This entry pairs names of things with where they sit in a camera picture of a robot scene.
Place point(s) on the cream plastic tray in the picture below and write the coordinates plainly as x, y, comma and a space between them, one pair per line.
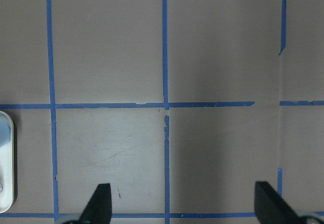
8, 162

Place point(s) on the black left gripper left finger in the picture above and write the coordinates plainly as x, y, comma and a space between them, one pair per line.
99, 207

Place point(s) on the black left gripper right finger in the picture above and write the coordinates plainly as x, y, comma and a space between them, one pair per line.
270, 207

